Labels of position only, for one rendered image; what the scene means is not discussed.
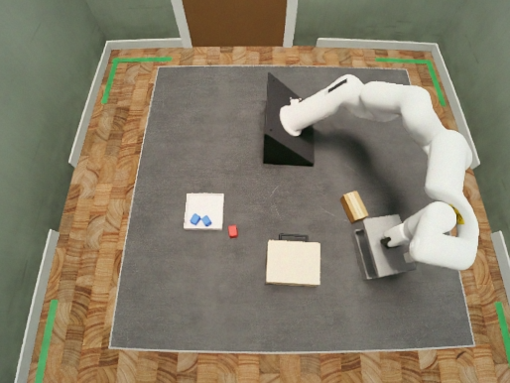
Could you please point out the brown cardboard box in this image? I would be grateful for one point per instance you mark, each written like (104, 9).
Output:
(353, 206)

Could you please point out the small red block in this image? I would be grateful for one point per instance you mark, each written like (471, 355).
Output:
(232, 231)

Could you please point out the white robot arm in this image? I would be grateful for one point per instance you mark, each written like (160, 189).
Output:
(449, 156)

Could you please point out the small blue block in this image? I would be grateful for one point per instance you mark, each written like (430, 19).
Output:
(195, 219)
(206, 221)

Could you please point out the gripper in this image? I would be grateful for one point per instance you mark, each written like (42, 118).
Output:
(397, 237)

